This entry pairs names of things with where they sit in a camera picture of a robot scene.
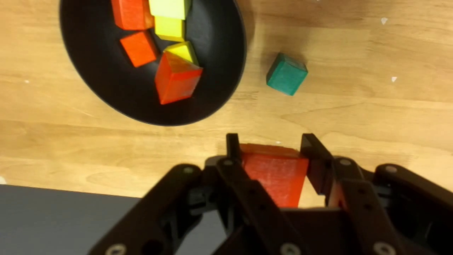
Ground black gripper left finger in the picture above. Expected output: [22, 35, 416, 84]
[86, 134, 308, 255]

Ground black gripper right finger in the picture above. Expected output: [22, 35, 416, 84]
[300, 134, 453, 255]

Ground green wooden block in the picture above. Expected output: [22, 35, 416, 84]
[266, 53, 310, 98]

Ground black bowl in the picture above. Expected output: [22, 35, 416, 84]
[58, 0, 247, 128]

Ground yellow wooden block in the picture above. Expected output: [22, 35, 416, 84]
[152, 16, 188, 43]
[164, 42, 196, 66]

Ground orange wooden block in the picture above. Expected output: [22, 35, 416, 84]
[118, 30, 160, 70]

